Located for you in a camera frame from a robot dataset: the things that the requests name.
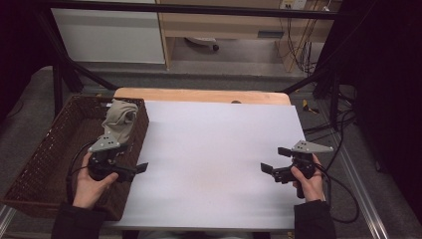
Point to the black horizontal frame bar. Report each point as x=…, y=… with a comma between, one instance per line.
x=199, y=9

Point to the black diagonal frame strut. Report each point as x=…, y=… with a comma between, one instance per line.
x=83, y=71
x=308, y=81

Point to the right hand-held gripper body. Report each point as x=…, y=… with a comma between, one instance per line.
x=307, y=147

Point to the light wooden desk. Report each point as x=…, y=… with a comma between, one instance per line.
x=215, y=26

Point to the brown woven basket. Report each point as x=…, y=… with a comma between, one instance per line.
x=46, y=166

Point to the yellow black tool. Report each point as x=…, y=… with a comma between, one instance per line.
x=309, y=107

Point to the beige garment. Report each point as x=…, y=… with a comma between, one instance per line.
x=120, y=119

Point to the white cabinet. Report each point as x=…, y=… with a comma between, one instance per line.
x=106, y=33

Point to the person's left hand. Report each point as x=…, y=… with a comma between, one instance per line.
x=88, y=187

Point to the white table sheet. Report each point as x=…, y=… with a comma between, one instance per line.
x=212, y=159

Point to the white power strip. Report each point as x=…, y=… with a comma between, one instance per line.
x=293, y=4

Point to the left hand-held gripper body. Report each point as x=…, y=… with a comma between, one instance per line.
x=104, y=143

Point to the aluminium rail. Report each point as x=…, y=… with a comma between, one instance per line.
x=361, y=192

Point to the wooden table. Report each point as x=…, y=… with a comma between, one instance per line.
x=199, y=95

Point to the office chair base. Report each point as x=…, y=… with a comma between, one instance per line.
x=204, y=41

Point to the person's right hand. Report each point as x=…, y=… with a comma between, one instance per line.
x=310, y=187

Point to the black curtain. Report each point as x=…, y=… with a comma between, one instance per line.
x=388, y=99

